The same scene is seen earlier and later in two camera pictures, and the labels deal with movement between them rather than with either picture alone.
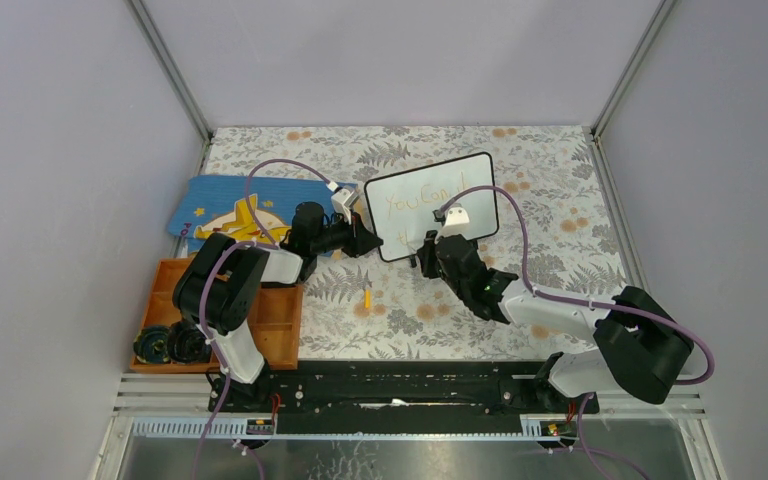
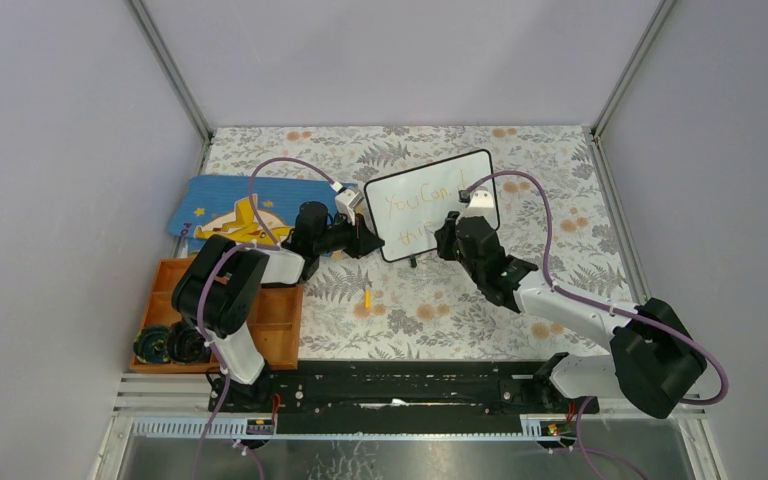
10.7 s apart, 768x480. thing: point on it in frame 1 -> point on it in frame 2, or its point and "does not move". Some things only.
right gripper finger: x=427 y=255 -> x=445 y=237
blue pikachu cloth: x=216 y=204 does not move
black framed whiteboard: x=402 y=206 does not move
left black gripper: x=359 y=239 does not move
